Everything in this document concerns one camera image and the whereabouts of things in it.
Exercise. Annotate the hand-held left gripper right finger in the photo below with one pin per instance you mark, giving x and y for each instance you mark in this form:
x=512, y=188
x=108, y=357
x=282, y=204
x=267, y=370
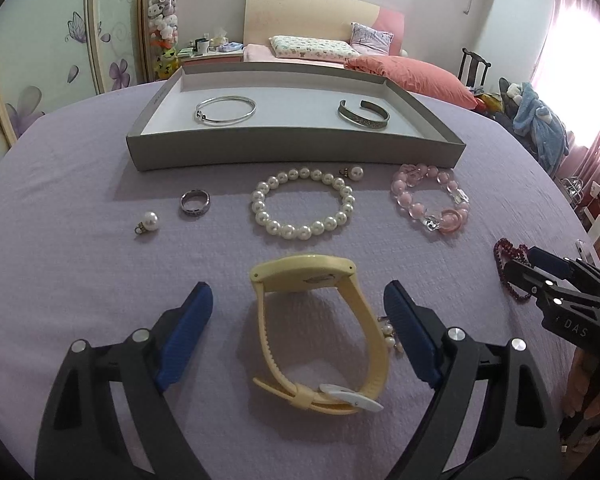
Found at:
x=410, y=330

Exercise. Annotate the thin silver bangle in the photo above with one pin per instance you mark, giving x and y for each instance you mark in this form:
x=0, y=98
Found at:
x=230, y=120

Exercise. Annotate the white printed pillow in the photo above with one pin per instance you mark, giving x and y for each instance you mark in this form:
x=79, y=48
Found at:
x=310, y=47

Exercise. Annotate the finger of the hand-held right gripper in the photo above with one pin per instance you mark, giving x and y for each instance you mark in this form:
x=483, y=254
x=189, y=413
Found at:
x=522, y=275
x=547, y=259

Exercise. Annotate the floral pillow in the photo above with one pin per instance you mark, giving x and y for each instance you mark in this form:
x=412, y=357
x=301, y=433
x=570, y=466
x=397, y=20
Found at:
x=372, y=37

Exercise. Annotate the yellow wristwatch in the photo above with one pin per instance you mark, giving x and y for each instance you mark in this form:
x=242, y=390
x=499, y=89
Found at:
x=300, y=270

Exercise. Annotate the purple tablecloth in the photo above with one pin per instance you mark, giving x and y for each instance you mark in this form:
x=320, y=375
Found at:
x=80, y=285

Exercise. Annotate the blue plush robe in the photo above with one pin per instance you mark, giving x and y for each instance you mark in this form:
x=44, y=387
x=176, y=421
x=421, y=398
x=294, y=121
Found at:
x=535, y=120

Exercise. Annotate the coral duvet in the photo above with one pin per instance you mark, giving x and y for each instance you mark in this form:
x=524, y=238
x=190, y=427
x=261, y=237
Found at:
x=410, y=75

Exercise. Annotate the pearl pendant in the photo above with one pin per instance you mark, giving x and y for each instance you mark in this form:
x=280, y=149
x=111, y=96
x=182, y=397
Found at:
x=151, y=220
x=356, y=173

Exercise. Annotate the small pearl earring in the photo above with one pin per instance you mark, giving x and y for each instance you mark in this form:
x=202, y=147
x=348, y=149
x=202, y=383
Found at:
x=389, y=329

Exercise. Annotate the person's right hand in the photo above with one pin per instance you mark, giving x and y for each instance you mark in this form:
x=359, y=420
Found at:
x=582, y=385

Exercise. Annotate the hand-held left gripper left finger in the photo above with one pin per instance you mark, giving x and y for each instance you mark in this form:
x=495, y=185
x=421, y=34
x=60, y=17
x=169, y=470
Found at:
x=187, y=330

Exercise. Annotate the white mug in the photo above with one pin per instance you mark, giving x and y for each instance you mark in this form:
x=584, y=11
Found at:
x=202, y=47

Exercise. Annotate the grey cardboard tray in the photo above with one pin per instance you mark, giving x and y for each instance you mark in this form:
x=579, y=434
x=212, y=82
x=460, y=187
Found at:
x=300, y=147

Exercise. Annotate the clear tube of plush toys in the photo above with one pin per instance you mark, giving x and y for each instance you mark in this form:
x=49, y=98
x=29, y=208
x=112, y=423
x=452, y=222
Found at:
x=162, y=20

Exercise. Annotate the pink curtain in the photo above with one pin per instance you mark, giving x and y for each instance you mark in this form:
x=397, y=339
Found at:
x=565, y=10

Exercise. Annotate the bed with cream pink headboard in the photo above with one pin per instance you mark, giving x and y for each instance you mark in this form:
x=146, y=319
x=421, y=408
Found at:
x=305, y=15

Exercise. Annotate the pink nightstand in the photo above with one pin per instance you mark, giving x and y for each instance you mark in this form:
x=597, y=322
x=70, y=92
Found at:
x=210, y=58

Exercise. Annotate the dark wooden chair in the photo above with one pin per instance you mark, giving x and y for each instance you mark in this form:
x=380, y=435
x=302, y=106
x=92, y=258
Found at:
x=467, y=67

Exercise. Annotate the wardrobe with flower doors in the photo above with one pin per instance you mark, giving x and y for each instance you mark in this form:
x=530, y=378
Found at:
x=55, y=35

